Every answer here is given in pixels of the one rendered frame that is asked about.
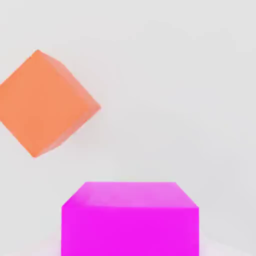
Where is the small orange cube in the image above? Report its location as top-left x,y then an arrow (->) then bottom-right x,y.
0,49 -> 102,159

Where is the small magenta cube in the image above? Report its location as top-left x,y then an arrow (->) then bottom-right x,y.
60,181 -> 200,256

